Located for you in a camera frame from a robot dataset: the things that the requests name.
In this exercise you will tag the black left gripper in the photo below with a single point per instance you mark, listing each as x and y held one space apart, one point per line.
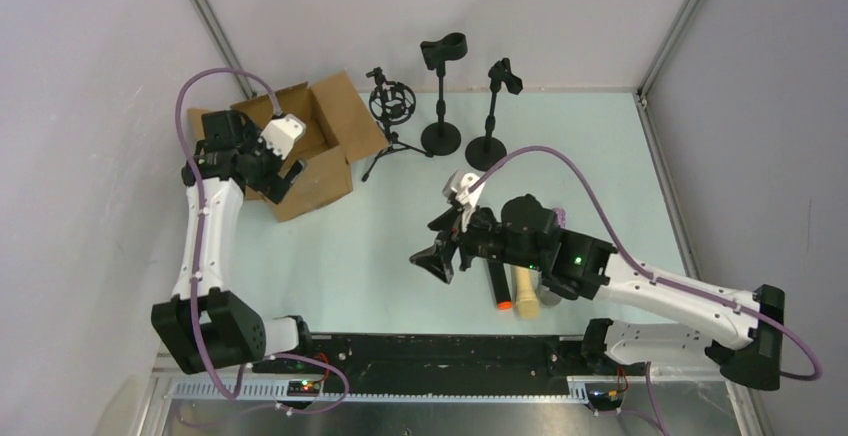
266 169

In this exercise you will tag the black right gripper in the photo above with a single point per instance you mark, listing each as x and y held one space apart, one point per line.
457 247

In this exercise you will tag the brown cardboard box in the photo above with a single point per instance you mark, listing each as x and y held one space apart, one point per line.
339 130

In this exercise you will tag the beige microphone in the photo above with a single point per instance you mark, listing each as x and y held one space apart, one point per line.
526 302

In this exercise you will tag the black tripod shock mount stand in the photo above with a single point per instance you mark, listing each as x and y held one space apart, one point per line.
391 103

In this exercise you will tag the purple glitter microphone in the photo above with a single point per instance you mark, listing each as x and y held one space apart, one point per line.
544 294

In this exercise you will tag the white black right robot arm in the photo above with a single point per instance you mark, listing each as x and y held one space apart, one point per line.
740 325

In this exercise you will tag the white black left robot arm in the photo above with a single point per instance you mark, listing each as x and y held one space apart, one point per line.
204 324

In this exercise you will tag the black round-base clamp stand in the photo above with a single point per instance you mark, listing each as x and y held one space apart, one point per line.
483 152

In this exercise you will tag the black round-base clip stand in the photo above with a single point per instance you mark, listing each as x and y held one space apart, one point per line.
442 138

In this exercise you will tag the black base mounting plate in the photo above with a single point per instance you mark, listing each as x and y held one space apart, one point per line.
456 365

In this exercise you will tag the left base circuit board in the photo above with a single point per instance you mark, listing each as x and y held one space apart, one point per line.
303 388

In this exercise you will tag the base circuit board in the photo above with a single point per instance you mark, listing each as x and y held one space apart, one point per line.
605 401
303 388

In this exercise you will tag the right base circuit board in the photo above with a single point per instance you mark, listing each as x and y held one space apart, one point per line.
605 401

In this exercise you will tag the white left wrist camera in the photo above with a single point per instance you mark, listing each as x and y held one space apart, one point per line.
281 134

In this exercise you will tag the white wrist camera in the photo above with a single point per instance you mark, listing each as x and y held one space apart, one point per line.
458 190
281 134

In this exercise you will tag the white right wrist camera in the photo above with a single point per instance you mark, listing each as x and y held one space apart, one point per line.
458 190

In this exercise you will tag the grey slotted cable duct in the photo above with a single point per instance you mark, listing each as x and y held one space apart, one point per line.
270 390

